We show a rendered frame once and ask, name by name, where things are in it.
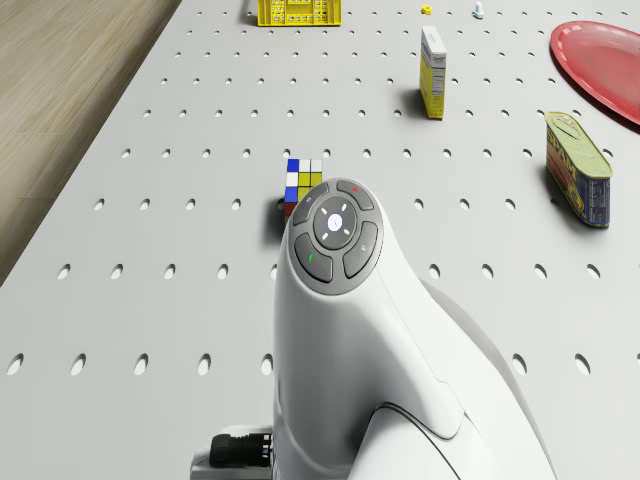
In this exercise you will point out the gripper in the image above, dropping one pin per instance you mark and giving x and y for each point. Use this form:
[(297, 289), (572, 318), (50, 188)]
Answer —
[(235, 450)]

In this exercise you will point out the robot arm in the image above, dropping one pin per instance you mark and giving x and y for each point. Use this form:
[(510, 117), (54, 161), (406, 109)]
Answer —
[(360, 360)]

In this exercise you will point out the puzzle cube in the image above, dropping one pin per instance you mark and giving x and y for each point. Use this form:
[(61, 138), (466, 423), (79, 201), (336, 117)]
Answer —
[(302, 185)]

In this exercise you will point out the yellow and white box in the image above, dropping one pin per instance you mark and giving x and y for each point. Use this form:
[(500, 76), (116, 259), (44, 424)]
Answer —
[(433, 75)]

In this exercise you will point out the flat-sided can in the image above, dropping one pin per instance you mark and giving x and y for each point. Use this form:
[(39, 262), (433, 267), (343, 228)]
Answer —
[(575, 170)]

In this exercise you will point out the yellow basket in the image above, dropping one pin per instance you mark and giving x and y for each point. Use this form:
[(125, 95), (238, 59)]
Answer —
[(300, 12)]

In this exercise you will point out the pale bolt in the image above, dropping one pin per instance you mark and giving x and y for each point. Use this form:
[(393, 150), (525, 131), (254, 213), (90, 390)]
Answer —
[(478, 10)]

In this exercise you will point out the red plate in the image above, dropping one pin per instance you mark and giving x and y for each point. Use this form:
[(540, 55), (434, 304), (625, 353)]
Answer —
[(600, 65)]

